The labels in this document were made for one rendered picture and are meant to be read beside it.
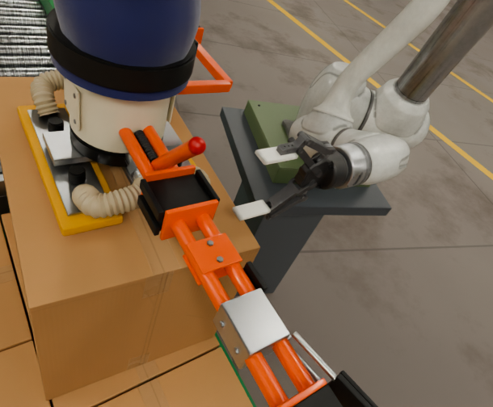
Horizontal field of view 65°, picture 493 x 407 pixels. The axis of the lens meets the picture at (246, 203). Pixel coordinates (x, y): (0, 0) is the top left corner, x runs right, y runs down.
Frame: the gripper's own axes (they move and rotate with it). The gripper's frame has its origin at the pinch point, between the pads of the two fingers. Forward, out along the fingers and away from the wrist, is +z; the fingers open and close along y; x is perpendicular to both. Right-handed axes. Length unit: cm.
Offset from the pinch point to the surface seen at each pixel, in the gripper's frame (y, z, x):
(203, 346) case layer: 53, 0, -6
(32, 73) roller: 54, 11, 125
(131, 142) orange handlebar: -1.4, 16.4, 13.2
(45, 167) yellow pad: 10.5, 27.5, 22.8
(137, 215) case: 13.4, 15.1, 9.9
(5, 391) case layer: 53, 42, 3
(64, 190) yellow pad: 10.0, 26.2, 15.9
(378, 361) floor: 108, -93, -30
